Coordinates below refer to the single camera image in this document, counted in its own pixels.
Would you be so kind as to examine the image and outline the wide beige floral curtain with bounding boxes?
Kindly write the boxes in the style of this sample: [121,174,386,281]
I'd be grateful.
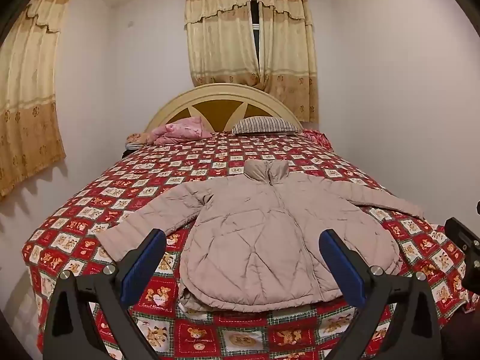
[0,0,73,198]

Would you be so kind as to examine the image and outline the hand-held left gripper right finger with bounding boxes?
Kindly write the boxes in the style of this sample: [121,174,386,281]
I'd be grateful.
[318,229,443,360]

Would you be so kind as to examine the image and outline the striped pillow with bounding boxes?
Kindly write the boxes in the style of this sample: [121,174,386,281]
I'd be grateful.
[232,116,302,136]

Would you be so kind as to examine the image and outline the pink crumpled cloth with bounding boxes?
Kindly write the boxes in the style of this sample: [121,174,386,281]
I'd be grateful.
[148,116,215,145]

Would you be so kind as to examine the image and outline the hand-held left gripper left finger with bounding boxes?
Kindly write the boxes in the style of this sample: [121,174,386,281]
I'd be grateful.
[42,228,167,360]

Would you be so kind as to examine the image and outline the red checkered printed quilt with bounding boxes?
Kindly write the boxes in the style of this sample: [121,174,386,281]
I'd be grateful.
[22,132,480,360]

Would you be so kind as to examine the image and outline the cream and brown headboard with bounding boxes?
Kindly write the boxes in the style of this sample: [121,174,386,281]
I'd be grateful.
[144,83,304,136]

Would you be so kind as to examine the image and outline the folded patterned clothes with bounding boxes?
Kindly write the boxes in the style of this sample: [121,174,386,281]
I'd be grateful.
[125,132,151,150]

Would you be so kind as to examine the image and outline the red patterned cloth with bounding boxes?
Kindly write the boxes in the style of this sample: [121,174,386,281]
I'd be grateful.
[302,129,333,151]

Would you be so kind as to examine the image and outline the window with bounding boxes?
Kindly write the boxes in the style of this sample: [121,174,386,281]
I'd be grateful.
[253,2,260,69]

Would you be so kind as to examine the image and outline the beige quilted puffer jacket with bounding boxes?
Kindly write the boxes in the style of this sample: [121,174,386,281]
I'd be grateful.
[95,159,426,313]

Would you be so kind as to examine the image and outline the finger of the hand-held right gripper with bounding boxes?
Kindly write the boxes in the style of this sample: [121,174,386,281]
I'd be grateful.
[444,217,480,294]

